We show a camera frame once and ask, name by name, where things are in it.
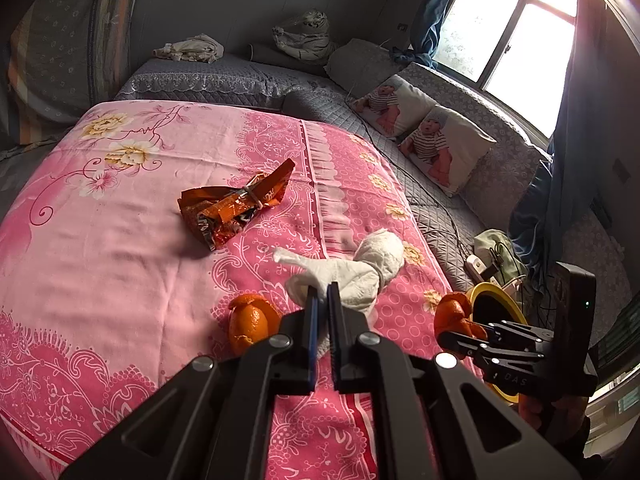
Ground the white tiger plush toy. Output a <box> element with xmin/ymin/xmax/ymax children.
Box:
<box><xmin>272</xmin><ymin>8</ymin><xmax>337</xmax><ymax>64</ymax></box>

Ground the light grey pillow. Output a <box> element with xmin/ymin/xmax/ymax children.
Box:
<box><xmin>325</xmin><ymin>37</ymin><xmax>404</xmax><ymax>86</ymax></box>

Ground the window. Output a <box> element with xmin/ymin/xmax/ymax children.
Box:
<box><xmin>432</xmin><ymin>0</ymin><xmax>582</xmax><ymax>137</ymax></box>

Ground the white power strip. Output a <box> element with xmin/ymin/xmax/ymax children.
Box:
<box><xmin>465</xmin><ymin>255</ymin><xmax>501</xmax><ymax>284</ymax></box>

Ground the pink floral blanket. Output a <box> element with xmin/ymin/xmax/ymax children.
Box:
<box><xmin>0</xmin><ymin>100</ymin><xmax>507</xmax><ymax>480</ymax></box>

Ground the light green cloth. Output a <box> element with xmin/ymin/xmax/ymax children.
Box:
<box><xmin>472</xmin><ymin>229</ymin><xmax>529</xmax><ymax>281</ymax></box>

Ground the orange peel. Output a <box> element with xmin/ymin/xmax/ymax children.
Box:
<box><xmin>227</xmin><ymin>294</ymin><xmax>284</xmax><ymax>356</ymax></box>
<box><xmin>432</xmin><ymin>291</ymin><xmax>489</xmax><ymax>359</ymax></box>

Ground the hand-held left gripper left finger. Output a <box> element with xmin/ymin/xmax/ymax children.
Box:
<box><xmin>60</xmin><ymin>285</ymin><xmax>321</xmax><ymax>480</ymax></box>

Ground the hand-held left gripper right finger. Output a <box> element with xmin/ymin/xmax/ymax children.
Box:
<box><xmin>326</xmin><ymin>282</ymin><xmax>584</xmax><ymax>480</ymax></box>

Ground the blue curtain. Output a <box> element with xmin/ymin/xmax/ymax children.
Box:
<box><xmin>390</xmin><ymin>0</ymin><xmax>467</xmax><ymax>69</ymax></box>
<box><xmin>509</xmin><ymin>0</ymin><xmax>609</xmax><ymax>292</ymax></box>

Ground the yellow rimmed bin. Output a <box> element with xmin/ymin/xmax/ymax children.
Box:
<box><xmin>469</xmin><ymin>281</ymin><xmax>532</xmax><ymax>404</ymax></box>

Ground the crumpled beige cloth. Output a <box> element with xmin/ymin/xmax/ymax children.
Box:
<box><xmin>152</xmin><ymin>34</ymin><xmax>225</xmax><ymax>65</ymax></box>

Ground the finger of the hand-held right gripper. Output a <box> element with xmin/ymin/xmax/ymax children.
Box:
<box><xmin>481</xmin><ymin>321</ymin><xmax>554</xmax><ymax>347</ymax></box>
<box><xmin>439</xmin><ymin>331</ymin><xmax>547</xmax><ymax>368</ymax></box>

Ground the striped folded quilt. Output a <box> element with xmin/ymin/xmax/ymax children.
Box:
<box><xmin>7</xmin><ymin>0</ymin><xmax>147</xmax><ymax>147</ymax></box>

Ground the lace covered grey backrest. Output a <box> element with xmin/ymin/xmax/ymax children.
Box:
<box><xmin>400</xmin><ymin>62</ymin><xmax>627</xmax><ymax>332</ymax></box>

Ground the black cable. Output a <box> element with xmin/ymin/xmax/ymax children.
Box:
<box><xmin>491</xmin><ymin>241</ymin><xmax>527</xmax><ymax>280</ymax></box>

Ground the baby print pillow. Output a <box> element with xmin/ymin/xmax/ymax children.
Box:
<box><xmin>398</xmin><ymin>105</ymin><xmax>498</xmax><ymax>199</ymax></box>
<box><xmin>352</xmin><ymin>74</ymin><xmax>437</xmax><ymax>140</ymax></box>

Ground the dark grey cushion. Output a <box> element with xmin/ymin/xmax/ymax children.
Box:
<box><xmin>247</xmin><ymin>42</ymin><xmax>331</xmax><ymax>69</ymax></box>

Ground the orange foil snack wrapper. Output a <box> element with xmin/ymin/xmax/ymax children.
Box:
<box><xmin>178</xmin><ymin>158</ymin><xmax>297</xmax><ymax>250</ymax></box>

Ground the person's right hand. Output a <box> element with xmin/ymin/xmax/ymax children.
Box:
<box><xmin>517</xmin><ymin>394</ymin><xmax>589</xmax><ymax>444</ymax></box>

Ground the white tissue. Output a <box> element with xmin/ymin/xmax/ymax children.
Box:
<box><xmin>272</xmin><ymin>228</ymin><xmax>405</xmax><ymax>357</ymax></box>

